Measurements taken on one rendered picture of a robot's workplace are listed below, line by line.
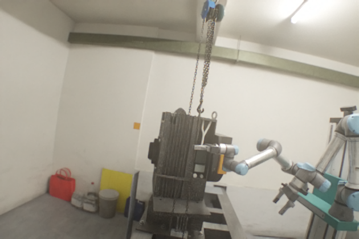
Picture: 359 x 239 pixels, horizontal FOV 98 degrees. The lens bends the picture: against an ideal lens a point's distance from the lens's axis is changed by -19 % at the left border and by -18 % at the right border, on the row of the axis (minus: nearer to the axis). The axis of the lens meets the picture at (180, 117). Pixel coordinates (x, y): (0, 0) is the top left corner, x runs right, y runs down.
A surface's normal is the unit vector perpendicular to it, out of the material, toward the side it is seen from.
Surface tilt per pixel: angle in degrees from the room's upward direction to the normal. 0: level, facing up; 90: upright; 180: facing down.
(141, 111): 90
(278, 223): 90
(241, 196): 90
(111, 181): 87
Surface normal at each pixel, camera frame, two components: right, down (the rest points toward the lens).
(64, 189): -0.08, -0.06
